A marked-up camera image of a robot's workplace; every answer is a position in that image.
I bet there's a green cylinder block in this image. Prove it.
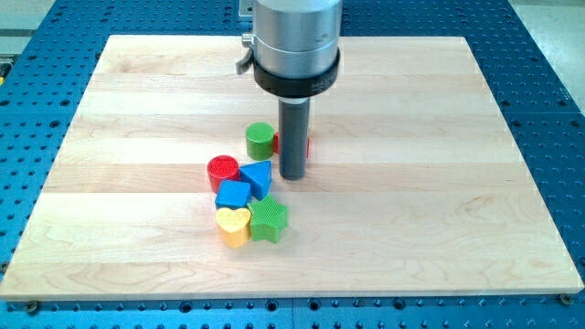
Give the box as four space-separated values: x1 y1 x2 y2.
246 122 274 161

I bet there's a green star block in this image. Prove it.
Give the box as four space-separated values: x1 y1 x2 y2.
248 195 288 243

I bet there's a blue triangle block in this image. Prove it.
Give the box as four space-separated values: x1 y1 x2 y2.
239 161 271 200

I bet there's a red star block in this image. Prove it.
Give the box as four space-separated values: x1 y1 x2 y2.
272 132 311 159

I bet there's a silver robot arm cylinder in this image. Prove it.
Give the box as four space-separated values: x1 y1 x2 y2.
236 0 343 99

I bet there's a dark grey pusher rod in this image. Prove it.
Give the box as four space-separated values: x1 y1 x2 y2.
279 98 310 180

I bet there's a yellow heart block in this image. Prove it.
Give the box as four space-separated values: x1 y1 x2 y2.
215 207 251 249

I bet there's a light wooden board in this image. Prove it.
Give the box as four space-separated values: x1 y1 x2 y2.
1 35 583 301

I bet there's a blue cube block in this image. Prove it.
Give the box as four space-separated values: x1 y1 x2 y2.
215 180 251 209

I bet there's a red cylinder block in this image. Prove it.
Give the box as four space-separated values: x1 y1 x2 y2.
207 155 239 193

